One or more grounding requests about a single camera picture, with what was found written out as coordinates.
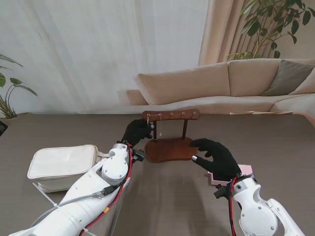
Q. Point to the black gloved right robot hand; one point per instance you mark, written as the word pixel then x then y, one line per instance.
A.
pixel 221 162

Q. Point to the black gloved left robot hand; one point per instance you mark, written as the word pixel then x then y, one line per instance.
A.
pixel 136 132

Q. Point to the pink floral jewelry box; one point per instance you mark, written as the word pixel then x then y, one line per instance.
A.
pixel 246 169

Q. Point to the white zippered cosmetic bag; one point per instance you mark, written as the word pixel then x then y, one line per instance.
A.
pixel 61 162

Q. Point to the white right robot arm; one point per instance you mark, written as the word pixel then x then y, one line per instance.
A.
pixel 256 216

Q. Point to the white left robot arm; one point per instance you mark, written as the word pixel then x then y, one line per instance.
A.
pixel 83 211

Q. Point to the dark wooden jewelry stand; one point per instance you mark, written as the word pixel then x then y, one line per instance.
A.
pixel 172 152

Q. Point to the beige sofa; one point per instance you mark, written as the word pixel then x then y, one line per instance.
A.
pixel 184 83

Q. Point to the white sheer curtain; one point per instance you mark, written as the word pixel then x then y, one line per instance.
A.
pixel 98 49

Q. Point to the grey sofa cushion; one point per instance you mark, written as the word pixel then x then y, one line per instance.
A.
pixel 288 78

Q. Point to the broad-leaved green potted plant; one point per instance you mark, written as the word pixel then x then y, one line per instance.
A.
pixel 18 81

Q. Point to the beige curtain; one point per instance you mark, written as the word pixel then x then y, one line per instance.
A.
pixel 221 29

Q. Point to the black device at table edge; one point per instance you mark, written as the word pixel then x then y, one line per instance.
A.
pixel 2 129

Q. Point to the tall dark-leaved plant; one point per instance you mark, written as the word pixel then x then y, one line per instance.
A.
pixel 254 28

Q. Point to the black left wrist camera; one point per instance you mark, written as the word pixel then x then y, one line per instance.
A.
pixel 138 156

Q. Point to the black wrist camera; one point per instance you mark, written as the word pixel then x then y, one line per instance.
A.
pixel 138 156
pixel 221 193

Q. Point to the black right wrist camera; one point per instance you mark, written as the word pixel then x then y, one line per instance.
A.
pixel 221 193

